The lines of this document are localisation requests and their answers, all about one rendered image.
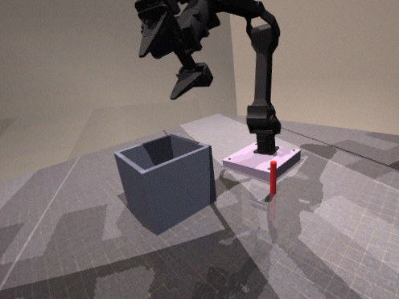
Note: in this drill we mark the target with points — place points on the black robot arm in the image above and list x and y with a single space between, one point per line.
261 115

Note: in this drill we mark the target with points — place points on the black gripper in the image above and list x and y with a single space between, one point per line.
183 33

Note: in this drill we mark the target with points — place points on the red peg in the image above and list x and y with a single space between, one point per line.
273 176

